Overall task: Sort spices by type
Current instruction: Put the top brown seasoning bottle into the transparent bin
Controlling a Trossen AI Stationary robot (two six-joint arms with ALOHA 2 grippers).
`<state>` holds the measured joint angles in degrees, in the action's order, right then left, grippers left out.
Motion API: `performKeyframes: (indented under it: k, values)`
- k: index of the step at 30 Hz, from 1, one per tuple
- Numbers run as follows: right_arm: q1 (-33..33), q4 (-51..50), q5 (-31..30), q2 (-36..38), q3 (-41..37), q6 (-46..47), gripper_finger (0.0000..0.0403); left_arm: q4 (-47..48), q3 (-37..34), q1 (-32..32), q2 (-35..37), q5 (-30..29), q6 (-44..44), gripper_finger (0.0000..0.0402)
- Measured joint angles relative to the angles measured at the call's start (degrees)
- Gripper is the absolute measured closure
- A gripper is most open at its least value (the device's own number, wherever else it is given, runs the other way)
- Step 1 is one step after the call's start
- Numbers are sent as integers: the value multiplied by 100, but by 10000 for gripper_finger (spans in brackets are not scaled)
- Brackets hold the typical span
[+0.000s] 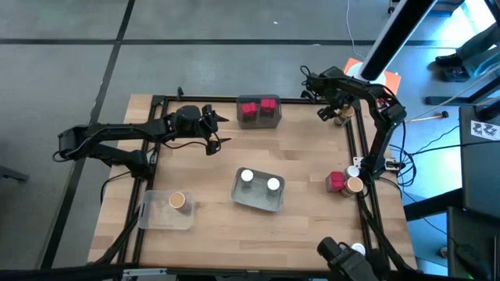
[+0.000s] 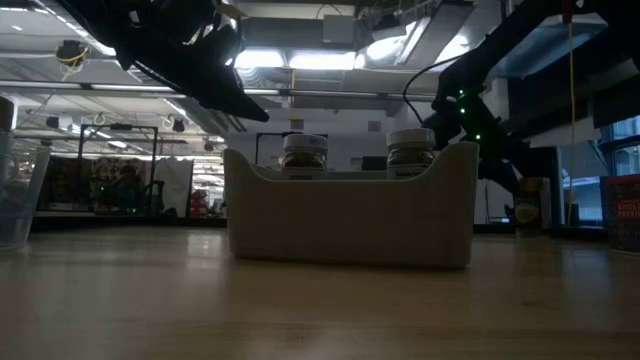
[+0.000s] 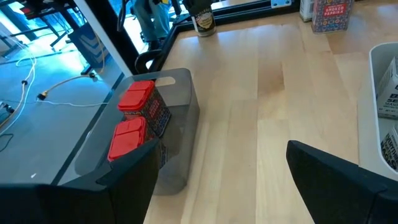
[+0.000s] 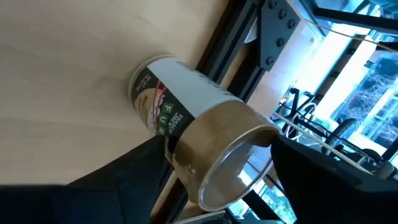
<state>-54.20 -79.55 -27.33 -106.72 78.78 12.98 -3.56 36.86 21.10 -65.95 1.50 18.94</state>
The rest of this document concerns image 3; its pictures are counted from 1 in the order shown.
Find black desk legs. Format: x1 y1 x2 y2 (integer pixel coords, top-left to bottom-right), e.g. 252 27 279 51
0 0 94 75

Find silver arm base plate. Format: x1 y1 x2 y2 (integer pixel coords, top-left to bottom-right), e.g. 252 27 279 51
270 0 293 9

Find yellow floor cable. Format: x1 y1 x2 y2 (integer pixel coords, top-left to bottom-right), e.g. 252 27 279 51
35 72 97 102

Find light grey plastic bin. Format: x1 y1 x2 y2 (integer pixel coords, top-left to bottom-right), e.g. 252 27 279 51
357 42 398 181

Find dark floor box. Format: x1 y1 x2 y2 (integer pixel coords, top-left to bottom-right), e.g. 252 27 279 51
68 23 109 68

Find white floor cable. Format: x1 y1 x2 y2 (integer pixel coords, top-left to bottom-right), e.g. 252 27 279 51
0 34 108 134

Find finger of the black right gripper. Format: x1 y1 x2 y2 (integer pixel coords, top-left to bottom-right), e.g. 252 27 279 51
182 0 213 15

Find dark grey translucent bin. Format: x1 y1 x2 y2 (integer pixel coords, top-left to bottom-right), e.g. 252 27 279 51
57 68 200 196

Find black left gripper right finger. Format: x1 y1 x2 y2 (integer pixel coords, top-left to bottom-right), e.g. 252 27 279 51
285 139 398 224

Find brown-lid spice jar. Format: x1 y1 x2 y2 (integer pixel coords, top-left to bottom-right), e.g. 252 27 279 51
190 6 217 37

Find red-lid smoked paprika tin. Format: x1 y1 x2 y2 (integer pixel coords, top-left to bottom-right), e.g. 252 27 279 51
107 117 169 169
117 80 172 138
310 0 355 34

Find person's leg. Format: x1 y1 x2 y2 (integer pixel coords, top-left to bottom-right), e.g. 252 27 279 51
132 0 171 50

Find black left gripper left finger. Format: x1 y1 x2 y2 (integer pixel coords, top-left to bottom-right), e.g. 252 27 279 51
0 138 161 224

